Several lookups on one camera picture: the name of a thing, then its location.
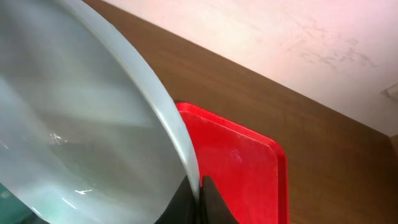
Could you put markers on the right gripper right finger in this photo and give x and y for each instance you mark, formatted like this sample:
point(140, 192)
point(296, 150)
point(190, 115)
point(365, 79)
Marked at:
point(213, 209)

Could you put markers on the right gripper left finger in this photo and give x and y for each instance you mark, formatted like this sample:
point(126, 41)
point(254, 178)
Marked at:
point(182, 208)

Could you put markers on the white plate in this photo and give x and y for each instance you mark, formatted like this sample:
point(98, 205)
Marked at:
point(89, 134)

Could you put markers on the red plastic tray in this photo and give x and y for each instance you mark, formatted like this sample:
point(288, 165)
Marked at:
point(248, 169)

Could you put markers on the dark green water tray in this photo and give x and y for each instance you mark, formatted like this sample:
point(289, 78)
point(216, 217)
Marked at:
point(12, 209)

